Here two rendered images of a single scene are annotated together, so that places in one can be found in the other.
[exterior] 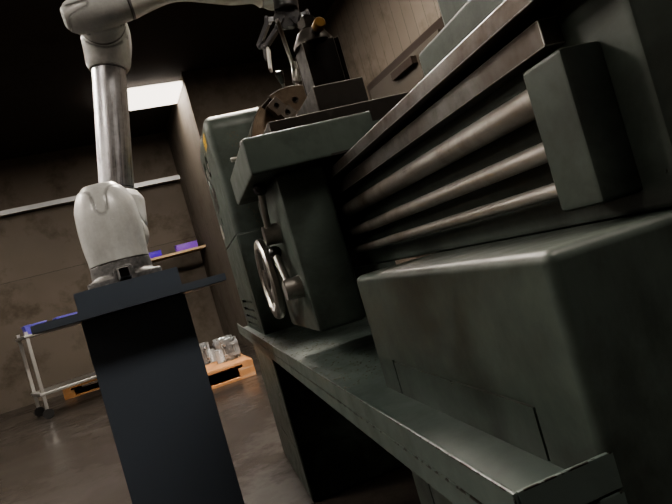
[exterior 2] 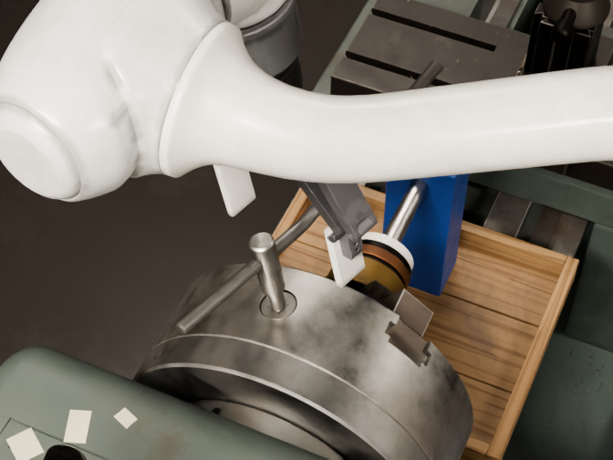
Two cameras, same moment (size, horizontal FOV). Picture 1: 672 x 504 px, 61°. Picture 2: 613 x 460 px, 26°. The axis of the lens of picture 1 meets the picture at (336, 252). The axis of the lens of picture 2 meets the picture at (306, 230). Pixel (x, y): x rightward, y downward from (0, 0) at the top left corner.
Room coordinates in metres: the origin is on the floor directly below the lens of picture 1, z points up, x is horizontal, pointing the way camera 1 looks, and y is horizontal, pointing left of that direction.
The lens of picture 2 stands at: (2.25, 0.42, 2.21)
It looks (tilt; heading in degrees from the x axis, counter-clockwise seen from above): 52 degrees down; 219
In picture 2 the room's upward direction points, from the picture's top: straight up
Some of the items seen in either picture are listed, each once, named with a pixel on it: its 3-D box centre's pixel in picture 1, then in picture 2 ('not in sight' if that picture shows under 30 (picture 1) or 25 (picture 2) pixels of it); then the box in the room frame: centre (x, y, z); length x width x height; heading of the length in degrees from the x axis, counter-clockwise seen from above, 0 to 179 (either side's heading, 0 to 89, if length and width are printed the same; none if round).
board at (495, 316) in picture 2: not in sight; (397, 311); (1.47, -0.06, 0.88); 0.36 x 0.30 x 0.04; 105
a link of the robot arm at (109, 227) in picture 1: (109, 223); not in sight; (1.53, 0.57, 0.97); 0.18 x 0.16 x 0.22; 14
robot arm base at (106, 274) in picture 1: (123, 272); not in sight; (1.51, 0.56, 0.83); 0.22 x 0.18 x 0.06; 22
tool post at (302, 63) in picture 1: (323, 71); (564, 38); (1.13, -0.07, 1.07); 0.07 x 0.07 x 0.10; 15
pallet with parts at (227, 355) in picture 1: (181, 372); not in sight; (4.65, 1.48, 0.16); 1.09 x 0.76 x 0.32; 112
